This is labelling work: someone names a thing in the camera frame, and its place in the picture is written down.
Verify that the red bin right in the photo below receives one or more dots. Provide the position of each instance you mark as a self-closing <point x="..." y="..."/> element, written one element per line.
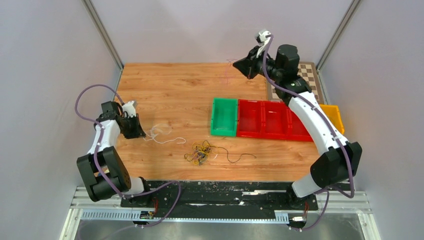
<point x="296" y="130"/>

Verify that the red bin middle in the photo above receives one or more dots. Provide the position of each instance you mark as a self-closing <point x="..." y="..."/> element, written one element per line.
<point x="276" y="121"/>

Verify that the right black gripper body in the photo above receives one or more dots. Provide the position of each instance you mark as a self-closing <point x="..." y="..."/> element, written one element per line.
<point x="271" y="70"/>

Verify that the aluminium corner post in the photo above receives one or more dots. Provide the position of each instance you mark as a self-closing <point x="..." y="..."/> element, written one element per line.
<point x="91" y="9"/>
<point x="347" y="17"/>

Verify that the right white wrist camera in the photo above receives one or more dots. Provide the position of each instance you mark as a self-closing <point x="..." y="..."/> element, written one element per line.
<point x="263" y="39"/>

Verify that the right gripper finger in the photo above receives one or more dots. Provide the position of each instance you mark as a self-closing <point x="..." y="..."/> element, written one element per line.
<point x="250" y="67"/>
<point x="239" y="64"/>

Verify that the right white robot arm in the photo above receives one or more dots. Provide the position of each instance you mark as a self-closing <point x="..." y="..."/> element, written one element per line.
<point x="339" y="158"/>

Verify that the red bin left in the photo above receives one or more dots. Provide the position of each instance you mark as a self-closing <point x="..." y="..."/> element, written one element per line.
<point x="249" y="122"/>

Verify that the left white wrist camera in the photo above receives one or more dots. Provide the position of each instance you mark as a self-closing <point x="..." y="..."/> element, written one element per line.
<point x="129" y="109"/>

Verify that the yellow plastic bin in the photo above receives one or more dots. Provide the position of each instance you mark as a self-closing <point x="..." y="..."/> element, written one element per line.
<point x="333" y="114"/>

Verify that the wooden chessboard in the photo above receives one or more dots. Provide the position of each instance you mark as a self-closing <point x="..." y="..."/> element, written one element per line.
<point x="307" y="70"/>

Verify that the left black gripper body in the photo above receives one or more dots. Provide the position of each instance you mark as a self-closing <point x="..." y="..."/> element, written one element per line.
<point x="129" y="123"/>

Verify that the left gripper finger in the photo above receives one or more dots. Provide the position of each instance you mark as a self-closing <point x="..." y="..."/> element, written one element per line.
<point x="130" y="133"/>
<point x="139" y="130"/>

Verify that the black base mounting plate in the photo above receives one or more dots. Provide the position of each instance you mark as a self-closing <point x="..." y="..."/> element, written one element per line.
<point x="221" y="200"/>

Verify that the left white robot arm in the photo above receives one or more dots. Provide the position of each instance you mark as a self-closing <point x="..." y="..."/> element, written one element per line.
<point x="101" y="169"/>

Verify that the green plastic bin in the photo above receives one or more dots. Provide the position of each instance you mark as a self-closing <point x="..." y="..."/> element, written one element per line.
<point x="224" y="117"/>

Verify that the left aluminium corner post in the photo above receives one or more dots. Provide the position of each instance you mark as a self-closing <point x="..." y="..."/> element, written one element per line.
<point x="91" y="9"/>

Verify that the right aluminium corner post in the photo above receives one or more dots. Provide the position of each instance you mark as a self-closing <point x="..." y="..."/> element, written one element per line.
<point x="347" y="17"/>

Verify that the red bin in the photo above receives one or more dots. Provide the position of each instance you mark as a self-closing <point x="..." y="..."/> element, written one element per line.
<point x="276" y="121"/>
<point x="249" y="122"/>
<point x="296" y="130"/>

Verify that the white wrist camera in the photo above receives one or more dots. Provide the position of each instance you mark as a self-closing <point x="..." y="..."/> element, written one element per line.
<point x="129" y="109"/>
<point x="263" y="39"/>

